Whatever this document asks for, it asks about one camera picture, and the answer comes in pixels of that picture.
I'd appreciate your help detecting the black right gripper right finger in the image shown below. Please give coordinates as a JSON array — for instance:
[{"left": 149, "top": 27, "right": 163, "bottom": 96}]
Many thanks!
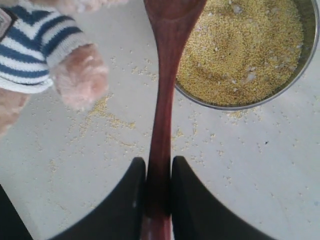
[{"left": 170, "top": 156, "right": 271, "bottom": 240}]

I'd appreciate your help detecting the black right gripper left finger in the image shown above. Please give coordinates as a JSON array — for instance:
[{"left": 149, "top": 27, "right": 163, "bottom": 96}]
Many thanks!
[{"left": 53, "top": 157, "right": 146, "bottom": 240}]

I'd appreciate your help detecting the tan teddy bear striped sweater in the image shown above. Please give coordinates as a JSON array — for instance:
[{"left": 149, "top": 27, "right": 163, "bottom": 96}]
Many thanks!
[{"left": 0, "top": 0, "right": 121, "bottom": 135}]

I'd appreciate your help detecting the dark red wooden spoon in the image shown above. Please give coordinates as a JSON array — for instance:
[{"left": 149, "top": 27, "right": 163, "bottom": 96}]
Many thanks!
[{"left": 141, "top": 0, "right": 206, "bottom": 240}]

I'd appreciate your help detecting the steel bowl of yellow millet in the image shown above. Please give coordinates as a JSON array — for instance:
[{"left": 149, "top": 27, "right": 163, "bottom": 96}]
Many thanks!
[{"left": 176, "top": 0, "right": 320, "bottom": 111}]

